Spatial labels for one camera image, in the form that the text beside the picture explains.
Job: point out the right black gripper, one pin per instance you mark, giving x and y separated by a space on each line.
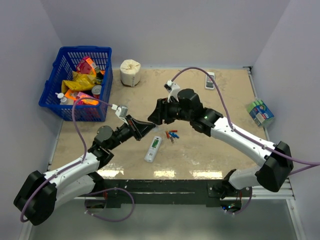
162 111

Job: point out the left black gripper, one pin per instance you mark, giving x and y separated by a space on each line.
138 128

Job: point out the green battery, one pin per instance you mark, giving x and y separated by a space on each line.
155 143

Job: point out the long white remote control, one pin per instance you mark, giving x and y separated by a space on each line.
152 152

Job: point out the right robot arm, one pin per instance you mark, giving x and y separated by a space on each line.
272 160

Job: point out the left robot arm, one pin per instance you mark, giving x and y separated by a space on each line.
42 193

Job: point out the small white remote control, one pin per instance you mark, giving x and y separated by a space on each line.
209 85

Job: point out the wrapped toilet paper roll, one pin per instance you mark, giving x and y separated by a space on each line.
130 72

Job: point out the red tin can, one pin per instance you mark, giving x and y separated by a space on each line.
96 91

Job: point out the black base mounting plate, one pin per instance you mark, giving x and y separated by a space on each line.
164 192

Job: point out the orange pink snack pack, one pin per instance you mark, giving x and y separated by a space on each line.
85 99

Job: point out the yellow snack bag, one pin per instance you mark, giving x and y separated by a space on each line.
79 83

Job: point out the white small bottle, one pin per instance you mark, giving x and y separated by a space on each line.
62 98

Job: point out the pink snack box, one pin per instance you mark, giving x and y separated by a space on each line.
86 66

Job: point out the blue plastic basket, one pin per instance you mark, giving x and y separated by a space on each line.
66 61

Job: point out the green blue sponge pack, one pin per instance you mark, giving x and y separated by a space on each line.
260 113

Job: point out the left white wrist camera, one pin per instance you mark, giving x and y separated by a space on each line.
120 110

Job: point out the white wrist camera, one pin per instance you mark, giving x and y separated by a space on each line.
120 110
173 90

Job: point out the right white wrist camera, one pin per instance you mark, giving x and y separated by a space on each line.
173 90

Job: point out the aluminium frame rail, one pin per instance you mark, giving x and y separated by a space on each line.
284 194

